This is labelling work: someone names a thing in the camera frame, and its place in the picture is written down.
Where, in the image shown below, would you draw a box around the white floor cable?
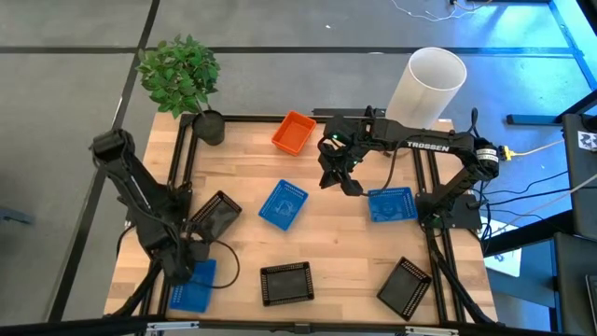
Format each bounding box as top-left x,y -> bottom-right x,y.
390,0 -> 493,23

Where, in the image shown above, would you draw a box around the white printed paper sheet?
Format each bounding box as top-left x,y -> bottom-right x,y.
483,217 -> 522,278

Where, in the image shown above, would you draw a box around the black cabinet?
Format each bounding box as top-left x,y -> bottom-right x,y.
562,113 -> 597,242

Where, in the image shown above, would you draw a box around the white marker tag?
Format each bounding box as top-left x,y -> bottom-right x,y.
576,130 -> 597,153

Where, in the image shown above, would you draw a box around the yellow cable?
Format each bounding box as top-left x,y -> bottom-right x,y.
510,138 -> 566,158

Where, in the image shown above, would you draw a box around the black plastic basket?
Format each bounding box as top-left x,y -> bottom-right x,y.
376,256 -> 434,322
188,189 -> 243,244
259,260 -> 315,308

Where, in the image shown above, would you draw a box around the black stand beam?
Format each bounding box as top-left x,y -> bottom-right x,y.
506,88 -> 597,126

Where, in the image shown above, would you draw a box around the black plant pot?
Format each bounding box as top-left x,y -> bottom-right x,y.
191,109 -> 227,147

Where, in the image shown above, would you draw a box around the black equipment box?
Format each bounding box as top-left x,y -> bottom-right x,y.
553,231 -> 597,336

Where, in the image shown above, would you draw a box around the white cylindrical bin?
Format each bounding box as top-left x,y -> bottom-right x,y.
384,46 -> 468,132

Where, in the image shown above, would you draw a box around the silver aluminium bracket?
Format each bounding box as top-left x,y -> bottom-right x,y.
146,320 -> 201,333
404,325 -> 459,336

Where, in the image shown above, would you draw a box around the green artificial plant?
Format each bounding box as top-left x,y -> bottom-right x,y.
135,33 -> 221,120

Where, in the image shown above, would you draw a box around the black floor cables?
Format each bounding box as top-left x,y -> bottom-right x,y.
479,170 -> 571,209

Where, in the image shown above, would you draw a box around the black diagonal beam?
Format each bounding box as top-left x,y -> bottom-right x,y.
482,208 -> 577,257

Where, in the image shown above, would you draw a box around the black bar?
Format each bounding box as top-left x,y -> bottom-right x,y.
311,105 -> 388,119

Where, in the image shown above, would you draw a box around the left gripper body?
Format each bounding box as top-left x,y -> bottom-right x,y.
160,236 -> 212,287

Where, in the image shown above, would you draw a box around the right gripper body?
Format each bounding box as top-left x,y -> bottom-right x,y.
318,137 -> 364,182

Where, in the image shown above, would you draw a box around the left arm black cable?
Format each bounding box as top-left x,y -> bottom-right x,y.
188,237 -> 242,290

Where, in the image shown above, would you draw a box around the blue plastic basket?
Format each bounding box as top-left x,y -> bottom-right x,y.
257,178 -> 310,232
367,186 -> 420,224
168,259 -> 218,314

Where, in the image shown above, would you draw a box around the black aluminium table frame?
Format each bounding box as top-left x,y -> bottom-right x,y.
0,113 -> 597,336

